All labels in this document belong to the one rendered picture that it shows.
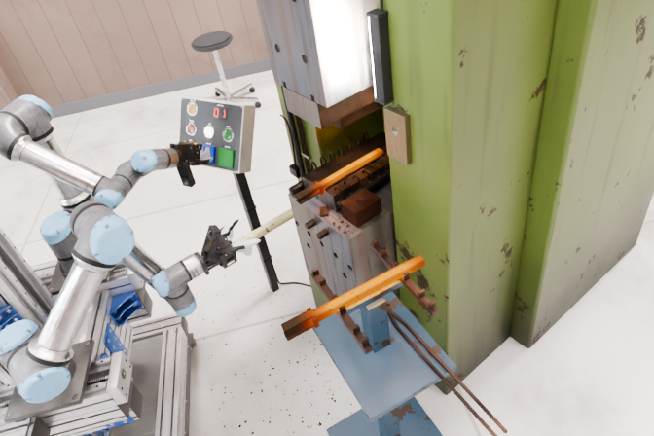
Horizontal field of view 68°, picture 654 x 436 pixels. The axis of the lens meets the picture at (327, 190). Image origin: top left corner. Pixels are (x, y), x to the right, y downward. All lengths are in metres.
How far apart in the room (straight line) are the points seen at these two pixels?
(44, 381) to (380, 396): 0.90
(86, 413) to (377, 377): 0.93
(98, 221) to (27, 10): 4.14
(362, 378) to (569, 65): 1.10
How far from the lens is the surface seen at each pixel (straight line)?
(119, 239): 1.40
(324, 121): 1.57
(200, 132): 2.14
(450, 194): 1.47
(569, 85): 1.64
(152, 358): 2.51
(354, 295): 1.38
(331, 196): 1.74
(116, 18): 5.25
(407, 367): 1.56
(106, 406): 1.83
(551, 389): 2.44
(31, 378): 1.54
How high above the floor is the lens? 2.07
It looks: 38 degrees down
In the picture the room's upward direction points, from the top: 10 degrees counter-clockwise
